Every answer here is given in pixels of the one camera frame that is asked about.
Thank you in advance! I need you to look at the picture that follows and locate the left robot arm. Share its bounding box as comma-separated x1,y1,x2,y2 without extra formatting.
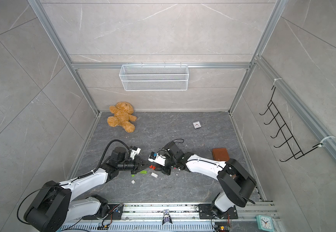
23,147,151,232

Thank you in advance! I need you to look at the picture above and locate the teal alarm clock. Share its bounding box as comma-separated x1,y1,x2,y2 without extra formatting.
256,215,275,232

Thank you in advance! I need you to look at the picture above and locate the brown leather wallet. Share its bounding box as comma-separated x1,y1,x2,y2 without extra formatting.
211,148,230,161

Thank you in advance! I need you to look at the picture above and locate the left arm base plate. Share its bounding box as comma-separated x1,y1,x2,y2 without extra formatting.
82,203,124,220

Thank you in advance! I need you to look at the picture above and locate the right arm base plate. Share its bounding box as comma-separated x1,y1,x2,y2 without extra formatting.
196,204,238,219

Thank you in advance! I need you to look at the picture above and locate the small purple figurine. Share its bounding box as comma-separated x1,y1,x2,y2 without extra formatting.
162,209,172,225

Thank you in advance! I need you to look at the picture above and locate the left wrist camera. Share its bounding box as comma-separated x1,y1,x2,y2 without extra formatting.
129,146,141,160

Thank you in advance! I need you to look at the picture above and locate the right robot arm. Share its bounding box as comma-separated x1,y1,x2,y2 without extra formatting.
149,141,257,217

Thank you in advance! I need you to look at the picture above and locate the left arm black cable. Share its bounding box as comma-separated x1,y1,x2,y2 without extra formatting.
16,139,131,225

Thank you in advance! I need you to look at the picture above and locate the brown teddy bear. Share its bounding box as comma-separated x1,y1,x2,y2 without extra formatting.
107,101,137,133

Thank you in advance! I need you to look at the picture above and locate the small square clock face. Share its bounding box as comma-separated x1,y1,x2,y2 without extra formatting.
193,121,201,129

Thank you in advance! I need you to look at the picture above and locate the white wire mesh basket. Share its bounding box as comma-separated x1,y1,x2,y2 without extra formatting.
119,64,189,91

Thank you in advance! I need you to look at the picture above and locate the black wire hook rack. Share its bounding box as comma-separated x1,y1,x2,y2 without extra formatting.
259,86,323,162

